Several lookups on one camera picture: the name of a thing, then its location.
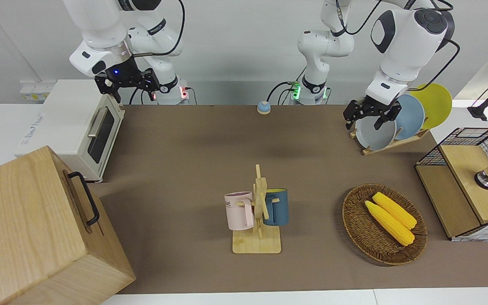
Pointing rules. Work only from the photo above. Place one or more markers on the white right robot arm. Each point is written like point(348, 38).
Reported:
point(100, 25)

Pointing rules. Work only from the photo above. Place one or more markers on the brown wicker basket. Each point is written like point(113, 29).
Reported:
point(362, 233)

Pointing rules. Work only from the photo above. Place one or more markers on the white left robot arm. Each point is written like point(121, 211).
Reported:
point(409, 42)

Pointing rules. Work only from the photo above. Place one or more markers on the light wooden drawer box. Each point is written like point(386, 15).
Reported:
point(28, 228)

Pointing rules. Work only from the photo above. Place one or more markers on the brown table mat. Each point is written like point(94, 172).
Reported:
point(184, 169)

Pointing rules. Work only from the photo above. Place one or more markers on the light blue plate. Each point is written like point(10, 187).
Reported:
point(411, 118)

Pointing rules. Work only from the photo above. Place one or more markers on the dark blue mug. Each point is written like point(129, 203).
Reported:
point(278, 207)

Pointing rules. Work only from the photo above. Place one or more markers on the pink mug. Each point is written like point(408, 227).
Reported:
point(237, 212)

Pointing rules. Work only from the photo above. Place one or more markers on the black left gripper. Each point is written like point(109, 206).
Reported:
point(371, 110)

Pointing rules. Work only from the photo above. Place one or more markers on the gray plate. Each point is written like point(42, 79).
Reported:
point(373, 135)

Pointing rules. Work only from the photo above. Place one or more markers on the yellow plate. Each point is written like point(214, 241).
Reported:
point(436, 103)

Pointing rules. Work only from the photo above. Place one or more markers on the wooden plate rack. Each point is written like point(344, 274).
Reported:
point(392, 145)

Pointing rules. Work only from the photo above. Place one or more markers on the small blue bell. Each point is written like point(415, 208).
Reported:
point(263, 108)

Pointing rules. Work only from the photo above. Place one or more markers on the yellow corn cob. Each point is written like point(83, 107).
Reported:
point(394, 209)
point(388, 222)

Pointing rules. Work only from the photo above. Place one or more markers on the small wooden block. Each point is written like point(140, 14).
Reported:
point(256, 243)

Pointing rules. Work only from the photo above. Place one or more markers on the white toaster oven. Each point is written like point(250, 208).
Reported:
point(66, 110)

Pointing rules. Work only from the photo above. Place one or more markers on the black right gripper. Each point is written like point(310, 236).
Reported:
point(125, 76)

